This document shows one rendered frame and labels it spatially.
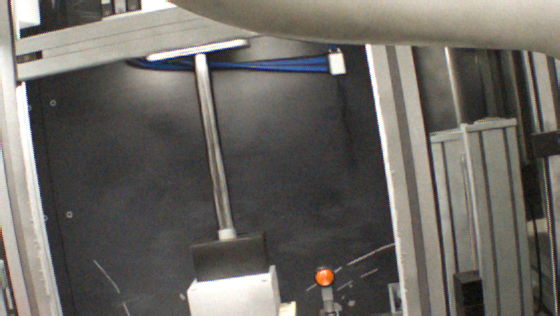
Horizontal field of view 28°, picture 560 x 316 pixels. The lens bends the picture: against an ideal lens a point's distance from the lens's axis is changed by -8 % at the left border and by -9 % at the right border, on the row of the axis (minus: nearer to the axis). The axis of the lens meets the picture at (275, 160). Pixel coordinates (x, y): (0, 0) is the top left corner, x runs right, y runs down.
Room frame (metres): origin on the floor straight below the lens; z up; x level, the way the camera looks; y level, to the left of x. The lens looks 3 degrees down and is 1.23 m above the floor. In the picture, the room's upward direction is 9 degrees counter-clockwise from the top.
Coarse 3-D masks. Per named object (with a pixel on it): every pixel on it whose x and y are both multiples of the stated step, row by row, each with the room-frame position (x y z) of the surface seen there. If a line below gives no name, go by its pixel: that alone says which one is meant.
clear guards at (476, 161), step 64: (64, 0) 1.21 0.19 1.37; (128, 0) 1.21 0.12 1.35; (64, 64) 1.21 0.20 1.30; (448, 64) 1.20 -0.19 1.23; (512, 64) 1.19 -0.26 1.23; (448, 128) 1.20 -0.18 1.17; (512, 128) 1.19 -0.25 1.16; (448, 192) 1.20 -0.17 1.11; (512, 192) 1.19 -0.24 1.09; (0, 256) 1.22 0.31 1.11; (448, 256) 1.20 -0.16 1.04; (512, 256) 1.19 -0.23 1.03
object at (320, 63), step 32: (128, 64) 1.59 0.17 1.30; (160, 64) 1.60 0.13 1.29; (192, 64) 1.60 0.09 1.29; (224, 64) 1.60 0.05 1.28; (256, 64) 1.61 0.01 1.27; (288, 64) 1.61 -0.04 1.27; (320, 64) 1.61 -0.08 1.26; (544, 64) 1.19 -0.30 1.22; (544, 96) 1.19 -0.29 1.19; (544, 128) 1.19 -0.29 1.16
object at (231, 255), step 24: (216, 120) 1.41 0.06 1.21; (216, 144) 1.41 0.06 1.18; (216, 168) 1.41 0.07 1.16; (216, 192) 1.41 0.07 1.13; (216, 216) 1.41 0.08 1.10; (216, 240) 1.40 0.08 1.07; (240, 240) 1.39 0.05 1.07; (264, 240) 1.40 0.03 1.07; (216, 264) 1.39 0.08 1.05; (240, 264) 1.39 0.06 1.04; (264, 264) 1.38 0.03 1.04
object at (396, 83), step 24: (0, 72) 1.22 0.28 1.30; (0, 96) 1.22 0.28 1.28; (0, 120) 1.22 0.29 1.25; (24, 120) 1.24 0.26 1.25; (408, 144) 1.20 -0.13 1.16; (408, 168) 1.20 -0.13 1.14; (408, 192) 1.20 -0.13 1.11; (24, 240) 1.22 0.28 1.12; (24, 264) 1.22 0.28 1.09; (48, 264) 1.24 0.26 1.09
